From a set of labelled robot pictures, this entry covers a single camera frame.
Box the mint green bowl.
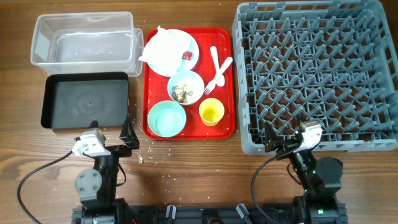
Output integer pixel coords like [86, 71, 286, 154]
[147, 100, 187, 138]

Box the yellow plastic cup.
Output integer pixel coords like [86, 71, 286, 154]
[199, 98, 225, 126]

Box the light blue bowl with food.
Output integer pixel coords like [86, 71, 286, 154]
[167, 71, 205, 106]

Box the white plastic spoon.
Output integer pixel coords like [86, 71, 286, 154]
[210, 46, 225, 87]

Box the white plastic fork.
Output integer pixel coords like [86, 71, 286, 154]
[203, 57, 233, 95]

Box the light blue plate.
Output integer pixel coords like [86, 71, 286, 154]
[147, 29, 199, 77]

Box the white napkin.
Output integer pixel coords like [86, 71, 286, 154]
[139, 26, 192, 75]

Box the red sauce packet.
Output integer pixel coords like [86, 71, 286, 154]
[182, 51, 193, 61]

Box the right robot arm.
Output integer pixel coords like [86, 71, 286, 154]
[262, 121, 348, 223]

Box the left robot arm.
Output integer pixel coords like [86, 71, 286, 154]
[72, 115, 139, 224]

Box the grey dishwasher rack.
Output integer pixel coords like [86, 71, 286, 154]
[232, 1, 397, 155]

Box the food scrap on table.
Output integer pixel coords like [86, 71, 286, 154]
[138, 155, 144, 164]

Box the black plastic tray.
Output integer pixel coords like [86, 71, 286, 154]
[40, 72, 129, 129]

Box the red serving tray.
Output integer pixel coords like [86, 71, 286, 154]
[142, 27, 235, 140]

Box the clear plastic bin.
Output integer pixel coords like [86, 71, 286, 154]
[30, 11, 144, 77]

